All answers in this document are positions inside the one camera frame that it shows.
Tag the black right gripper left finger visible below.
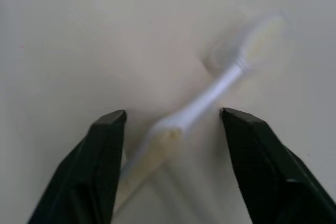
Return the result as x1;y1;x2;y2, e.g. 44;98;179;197
27;109;128;224

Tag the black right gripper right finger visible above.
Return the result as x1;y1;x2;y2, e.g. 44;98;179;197
219;107;336;224

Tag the white toothbrush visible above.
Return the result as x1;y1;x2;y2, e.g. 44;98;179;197
113;14;287;214

